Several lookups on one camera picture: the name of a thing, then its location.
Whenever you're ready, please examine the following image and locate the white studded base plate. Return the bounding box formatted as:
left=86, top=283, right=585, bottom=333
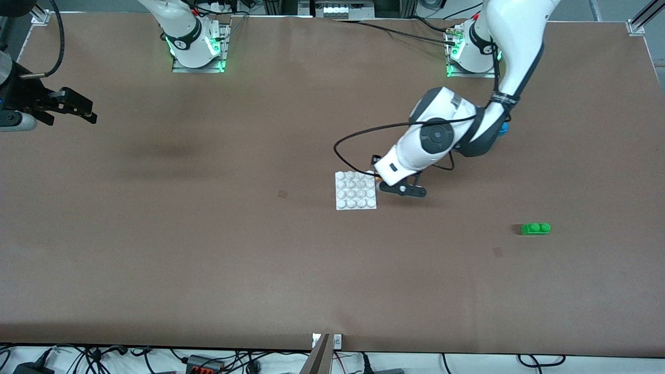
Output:
left=335, top=170, right=378, bottom=211

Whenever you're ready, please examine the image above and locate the black power adapter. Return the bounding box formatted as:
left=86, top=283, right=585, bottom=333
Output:
left=13, top=361, right=52, bottom=374

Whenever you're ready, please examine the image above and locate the black orange connector box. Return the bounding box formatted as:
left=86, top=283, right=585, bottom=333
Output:
left=186, top=355, right=225, bottom=374

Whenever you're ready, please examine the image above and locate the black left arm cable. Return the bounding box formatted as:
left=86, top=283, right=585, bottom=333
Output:
left=334, top=44, right=515, bottom=177

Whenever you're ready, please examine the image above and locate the long black table cable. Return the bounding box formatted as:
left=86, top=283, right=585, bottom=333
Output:
left=332, top=18, right=460, bottom=45

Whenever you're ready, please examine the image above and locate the short black table cable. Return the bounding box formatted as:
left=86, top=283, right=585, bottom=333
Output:
left=410, top=17, right=458, bottom=33

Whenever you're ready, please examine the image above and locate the thin grey cable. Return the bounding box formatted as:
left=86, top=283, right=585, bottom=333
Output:
left=224, top=15, right=250, bottom=43

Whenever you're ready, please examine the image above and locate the brown wooden post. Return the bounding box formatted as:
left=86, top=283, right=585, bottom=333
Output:
left=300, top=333, right=331, bottom=374

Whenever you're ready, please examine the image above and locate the looped black floor cable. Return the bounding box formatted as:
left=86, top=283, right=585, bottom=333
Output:
left=517, top=354, right=566, bottom=367

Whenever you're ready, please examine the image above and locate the aluminium frame profile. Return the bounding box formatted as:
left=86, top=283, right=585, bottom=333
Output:
left=631, top=0, right=665, bottom=29

